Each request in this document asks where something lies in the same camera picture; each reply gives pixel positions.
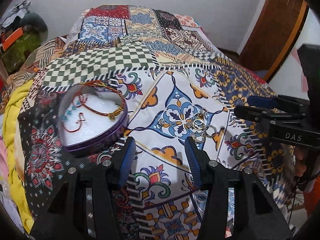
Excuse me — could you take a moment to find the red gold braided bracelet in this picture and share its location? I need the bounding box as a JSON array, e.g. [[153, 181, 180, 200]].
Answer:
[[72, 80, 126, 120]]

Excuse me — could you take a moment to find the purple heart-shaped jewelry box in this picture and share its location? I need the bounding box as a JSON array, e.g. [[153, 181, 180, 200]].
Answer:
[[57, 81, 129, 158]]

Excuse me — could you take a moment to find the person's right hand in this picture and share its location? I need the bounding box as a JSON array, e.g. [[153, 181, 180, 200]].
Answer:
[[294, 146, 308, 177]]

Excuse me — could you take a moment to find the colourful patchwork bedspread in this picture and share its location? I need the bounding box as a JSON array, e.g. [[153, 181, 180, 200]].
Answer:
[[18, 5, 293, 239]]

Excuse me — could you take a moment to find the brown wooden door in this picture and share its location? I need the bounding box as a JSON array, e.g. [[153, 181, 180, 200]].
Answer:
[[240, 0, 309, 81]]

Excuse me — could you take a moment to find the yellow blanket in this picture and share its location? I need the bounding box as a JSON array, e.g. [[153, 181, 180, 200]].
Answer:
[[2, 79, 34, 234]]

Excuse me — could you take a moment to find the striped beige pillow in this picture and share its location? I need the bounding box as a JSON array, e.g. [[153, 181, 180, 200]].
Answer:
[[6, 36, 67, 86]]

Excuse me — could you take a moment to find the green patterned bag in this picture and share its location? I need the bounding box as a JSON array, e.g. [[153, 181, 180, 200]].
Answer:
[[1, 32, 41, 74]]

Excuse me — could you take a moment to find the orange box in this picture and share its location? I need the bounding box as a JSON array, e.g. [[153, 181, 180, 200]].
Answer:
[[2, 28, 23, 51]]

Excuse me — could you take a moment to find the gold hoop ring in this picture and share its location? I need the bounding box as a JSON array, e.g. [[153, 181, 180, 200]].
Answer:
[[191, 118, 207, 131]]

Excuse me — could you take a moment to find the red thread bracelet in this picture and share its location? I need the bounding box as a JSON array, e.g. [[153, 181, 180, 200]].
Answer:
[[61, 112, 87, 133]]

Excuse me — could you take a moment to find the blue beaded bracelet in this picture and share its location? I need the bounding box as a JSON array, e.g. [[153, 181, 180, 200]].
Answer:
[[61, 102, 82, 122]]

